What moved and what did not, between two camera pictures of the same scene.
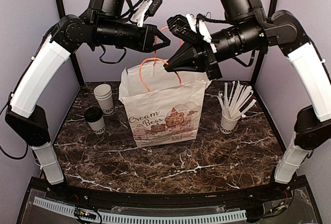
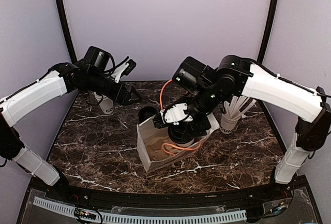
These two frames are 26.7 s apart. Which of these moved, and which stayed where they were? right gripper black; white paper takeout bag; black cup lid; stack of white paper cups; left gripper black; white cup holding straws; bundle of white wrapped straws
Moved: white paper takeout bag; black cup lid; left gripper black; right gripper black
Stayed: bundle of white wrapped straws; white cup holding straws; stack of white paper cups
